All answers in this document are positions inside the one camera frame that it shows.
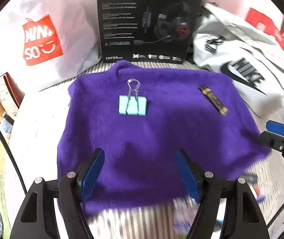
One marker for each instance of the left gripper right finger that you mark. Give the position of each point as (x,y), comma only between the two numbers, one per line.
(242,218)

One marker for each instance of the gold black lipstick tube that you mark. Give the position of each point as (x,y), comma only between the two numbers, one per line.
(214,100)

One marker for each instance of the black headset box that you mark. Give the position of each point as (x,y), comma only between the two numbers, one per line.
(146,30)

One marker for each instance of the red paper bag white handles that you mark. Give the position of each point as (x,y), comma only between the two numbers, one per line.
(265,24)

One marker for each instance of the striped quilt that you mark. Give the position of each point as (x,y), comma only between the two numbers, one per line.
(38,128)

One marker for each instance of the grey Nike bag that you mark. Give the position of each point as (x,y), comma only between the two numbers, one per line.
(225,43)

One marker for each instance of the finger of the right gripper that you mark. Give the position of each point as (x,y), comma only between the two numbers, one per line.
(275,127)

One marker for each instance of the white Miniso shopping bag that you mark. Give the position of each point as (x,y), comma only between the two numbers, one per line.
(50,40)

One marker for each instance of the brown patterned book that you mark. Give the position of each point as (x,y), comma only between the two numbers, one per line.
(11,96)

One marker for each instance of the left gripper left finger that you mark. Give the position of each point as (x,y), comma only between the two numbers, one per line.
(36,217)

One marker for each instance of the teal binder clip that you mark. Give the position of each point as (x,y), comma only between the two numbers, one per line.
(133,104)

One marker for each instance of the purple towel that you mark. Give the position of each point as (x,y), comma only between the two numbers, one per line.
(139,168)

